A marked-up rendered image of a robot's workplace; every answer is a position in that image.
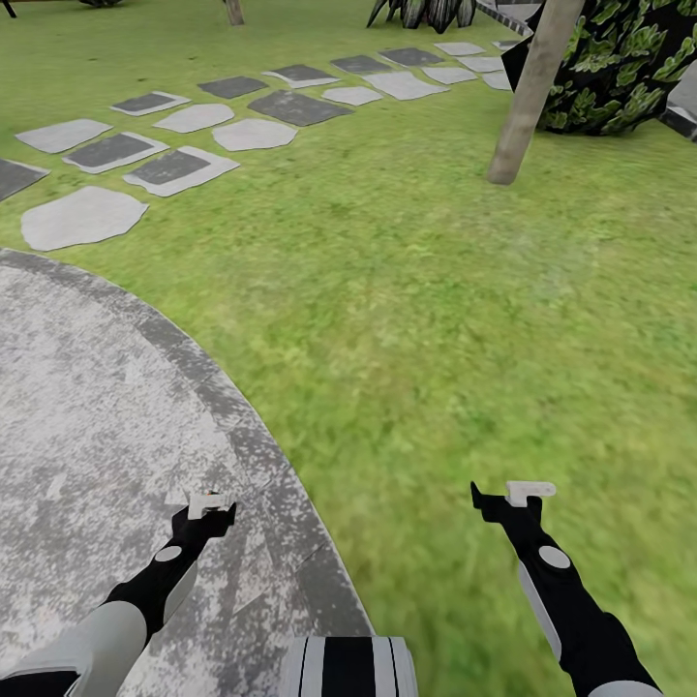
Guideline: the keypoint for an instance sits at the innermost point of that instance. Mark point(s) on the robot trunk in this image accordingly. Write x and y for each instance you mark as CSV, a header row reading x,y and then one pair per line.
x,y
369,666

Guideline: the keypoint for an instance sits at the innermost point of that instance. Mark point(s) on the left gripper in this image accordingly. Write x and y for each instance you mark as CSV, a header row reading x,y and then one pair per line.
x,y
209,525

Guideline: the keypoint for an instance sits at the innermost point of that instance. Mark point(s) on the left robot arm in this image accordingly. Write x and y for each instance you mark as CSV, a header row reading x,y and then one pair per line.
x,y
93,658

